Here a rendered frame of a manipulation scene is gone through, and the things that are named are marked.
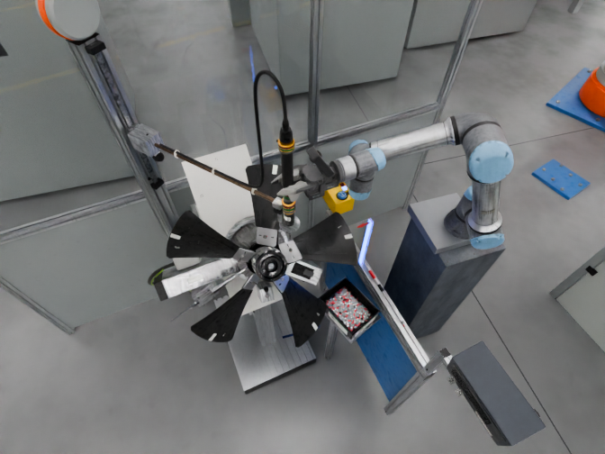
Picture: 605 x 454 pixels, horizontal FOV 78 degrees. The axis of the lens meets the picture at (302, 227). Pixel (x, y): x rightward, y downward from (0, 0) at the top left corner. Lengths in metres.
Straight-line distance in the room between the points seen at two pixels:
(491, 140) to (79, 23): 1.22
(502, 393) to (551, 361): 1.65
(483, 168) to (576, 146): 3.21
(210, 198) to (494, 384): 1.16
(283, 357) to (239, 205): 1.15
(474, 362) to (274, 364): 1.40
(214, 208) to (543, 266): 2.48
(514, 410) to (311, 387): 1.39
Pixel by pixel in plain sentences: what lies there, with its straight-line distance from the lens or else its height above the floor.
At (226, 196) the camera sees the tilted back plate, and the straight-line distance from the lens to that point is 1.54.
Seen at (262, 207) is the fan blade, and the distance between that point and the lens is 1.37.
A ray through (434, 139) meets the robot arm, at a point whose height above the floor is 1.56.
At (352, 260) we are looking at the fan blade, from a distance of 1.46.
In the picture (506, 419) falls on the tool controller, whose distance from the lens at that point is 1.28.
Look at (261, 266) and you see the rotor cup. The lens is 1.33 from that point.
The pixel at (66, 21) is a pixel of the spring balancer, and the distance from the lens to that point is 1.35.
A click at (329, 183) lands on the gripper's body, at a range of 1.17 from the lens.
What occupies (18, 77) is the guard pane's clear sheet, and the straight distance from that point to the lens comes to 1.64.
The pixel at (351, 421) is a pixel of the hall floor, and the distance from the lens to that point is 2.42.
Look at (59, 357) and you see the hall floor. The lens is 2.90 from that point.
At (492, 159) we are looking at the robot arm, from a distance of 1.21.
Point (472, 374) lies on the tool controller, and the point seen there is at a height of 1.23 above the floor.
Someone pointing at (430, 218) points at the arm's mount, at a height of 1.04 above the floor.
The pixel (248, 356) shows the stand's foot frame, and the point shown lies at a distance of 2.42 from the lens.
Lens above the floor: 2.37
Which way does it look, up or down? 54 degrees down
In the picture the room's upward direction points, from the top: straight up
